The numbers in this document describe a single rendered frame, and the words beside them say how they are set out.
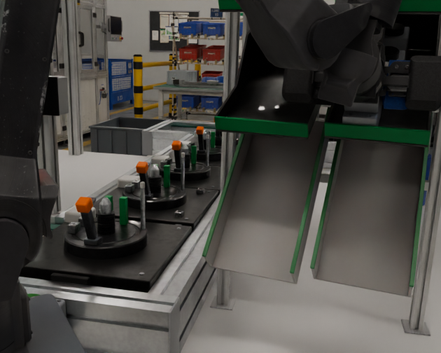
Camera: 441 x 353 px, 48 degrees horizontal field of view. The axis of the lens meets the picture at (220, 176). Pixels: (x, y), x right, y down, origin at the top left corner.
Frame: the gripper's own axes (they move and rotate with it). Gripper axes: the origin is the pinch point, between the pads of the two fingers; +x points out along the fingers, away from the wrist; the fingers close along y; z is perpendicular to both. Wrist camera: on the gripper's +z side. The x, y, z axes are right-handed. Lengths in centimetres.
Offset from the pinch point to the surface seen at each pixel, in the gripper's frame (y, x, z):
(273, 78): 15.1, 9.8, 2.5
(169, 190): 42, 32, -19
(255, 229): 13.6, 4.1, -21.1
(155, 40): 571, 949, 249
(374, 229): -3.0, 7.7, -18.9
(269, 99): 13.8, 4.7, -1.6
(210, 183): 39, 49, -17
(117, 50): 663, 944, 222
